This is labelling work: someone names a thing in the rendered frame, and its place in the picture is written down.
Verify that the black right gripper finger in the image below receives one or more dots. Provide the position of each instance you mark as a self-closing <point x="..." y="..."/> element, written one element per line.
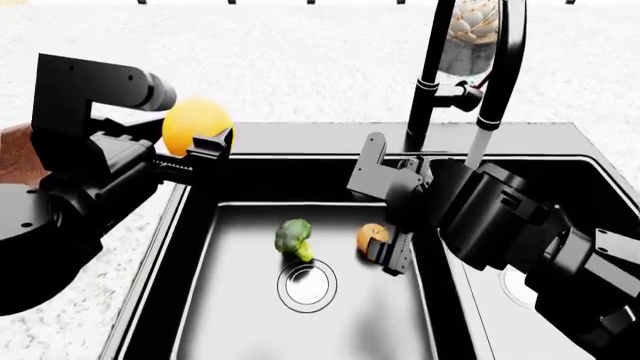
<point x="395" y="251"/>

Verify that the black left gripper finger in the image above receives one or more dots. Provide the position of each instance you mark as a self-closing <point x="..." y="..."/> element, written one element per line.
<point x="212" y="148"/>

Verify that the small orange tangerine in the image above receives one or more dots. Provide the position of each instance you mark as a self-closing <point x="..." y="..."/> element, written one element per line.
<point x="370" y="236"/>

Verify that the yellow lemon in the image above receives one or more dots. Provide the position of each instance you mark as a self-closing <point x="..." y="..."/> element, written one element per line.
<point x="197" y="116"/>

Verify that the round sink drain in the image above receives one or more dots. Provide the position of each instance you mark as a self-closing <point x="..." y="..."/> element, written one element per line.
<point x="307" y="285"/>
<point x="512" y="285"/>

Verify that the green broccoli floret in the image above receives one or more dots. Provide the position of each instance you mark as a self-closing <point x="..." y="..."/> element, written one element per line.
<point x="294" y="238"/>

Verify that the brown wooden bowl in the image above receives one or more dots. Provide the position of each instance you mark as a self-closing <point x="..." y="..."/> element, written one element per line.
<point x="17" y="153"/>

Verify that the black pull-down sink faucet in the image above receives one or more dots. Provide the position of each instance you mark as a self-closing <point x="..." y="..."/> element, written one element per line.
<point x="425" y="90"/>

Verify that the black double kitchen sink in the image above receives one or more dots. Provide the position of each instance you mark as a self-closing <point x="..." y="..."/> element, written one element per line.
<point x="240" y="285"/>

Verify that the potted succulent plant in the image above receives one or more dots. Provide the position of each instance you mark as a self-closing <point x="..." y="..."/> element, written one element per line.
<point x="470" y="33"/>

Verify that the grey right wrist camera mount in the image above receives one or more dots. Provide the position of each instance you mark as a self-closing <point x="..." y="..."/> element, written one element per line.
<point x="372" y="176"/>

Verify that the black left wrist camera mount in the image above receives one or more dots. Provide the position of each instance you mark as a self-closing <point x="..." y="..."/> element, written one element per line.
<point x="80" y="86"/>

